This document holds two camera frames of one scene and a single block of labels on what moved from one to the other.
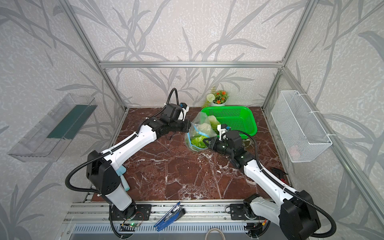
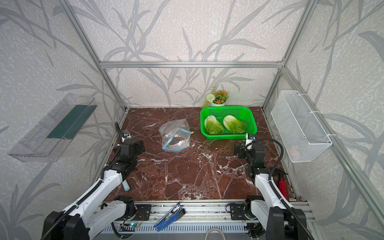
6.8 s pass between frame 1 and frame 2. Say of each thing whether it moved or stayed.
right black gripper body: moved
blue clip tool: stayed
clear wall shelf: stayed
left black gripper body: moved
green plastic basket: stayed
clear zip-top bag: moved
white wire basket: stayed
